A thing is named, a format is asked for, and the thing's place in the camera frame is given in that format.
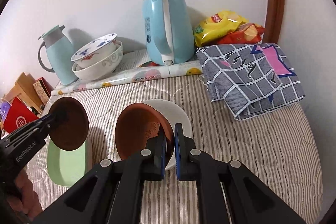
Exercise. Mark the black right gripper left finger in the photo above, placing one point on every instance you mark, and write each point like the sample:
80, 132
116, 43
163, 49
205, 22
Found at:
111, 192

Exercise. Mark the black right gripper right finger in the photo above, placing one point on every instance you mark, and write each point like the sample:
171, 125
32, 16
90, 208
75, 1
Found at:
228, 192

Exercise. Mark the green square plate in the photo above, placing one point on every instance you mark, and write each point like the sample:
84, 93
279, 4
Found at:
65, 168

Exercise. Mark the brown bowl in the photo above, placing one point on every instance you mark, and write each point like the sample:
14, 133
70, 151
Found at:
69, 129
136, 124

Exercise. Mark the white ceramic bowl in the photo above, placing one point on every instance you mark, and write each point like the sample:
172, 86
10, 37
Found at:
174, 114

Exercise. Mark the left hand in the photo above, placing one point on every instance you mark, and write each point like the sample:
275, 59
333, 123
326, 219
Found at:
29, 202

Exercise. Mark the red paper bag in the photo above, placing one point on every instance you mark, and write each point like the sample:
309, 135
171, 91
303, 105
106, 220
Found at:
19, 115

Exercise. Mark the brown cardboard box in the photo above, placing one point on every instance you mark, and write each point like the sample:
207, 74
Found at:
24, 90

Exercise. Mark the patterned red book box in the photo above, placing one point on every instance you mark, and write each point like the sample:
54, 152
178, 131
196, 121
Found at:
43, 89

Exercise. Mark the striped quilted bed cover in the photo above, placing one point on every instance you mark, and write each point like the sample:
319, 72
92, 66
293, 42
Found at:
278, 147

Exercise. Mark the light blue thermos jug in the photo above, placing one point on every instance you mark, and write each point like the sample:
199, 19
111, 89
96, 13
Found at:
59, 51

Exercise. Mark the grey checked folded cloth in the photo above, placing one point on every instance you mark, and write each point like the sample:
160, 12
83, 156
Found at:
251, 79

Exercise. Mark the large white porcelain bowl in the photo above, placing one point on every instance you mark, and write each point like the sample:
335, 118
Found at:
101, 68

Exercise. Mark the blue patterned porcelain bowl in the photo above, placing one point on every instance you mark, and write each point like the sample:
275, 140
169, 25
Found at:
95, 51

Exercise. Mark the fruit patterned plastic mat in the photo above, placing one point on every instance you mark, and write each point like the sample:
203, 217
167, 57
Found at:
134, 68

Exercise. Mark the red chips bag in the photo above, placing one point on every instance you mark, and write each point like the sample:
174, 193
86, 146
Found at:
248, 33

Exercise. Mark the yellow chips bag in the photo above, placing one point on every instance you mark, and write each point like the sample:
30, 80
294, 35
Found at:
217, 26

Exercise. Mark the light blue electric kettle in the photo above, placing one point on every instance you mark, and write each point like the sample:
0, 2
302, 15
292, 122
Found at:
168, 31

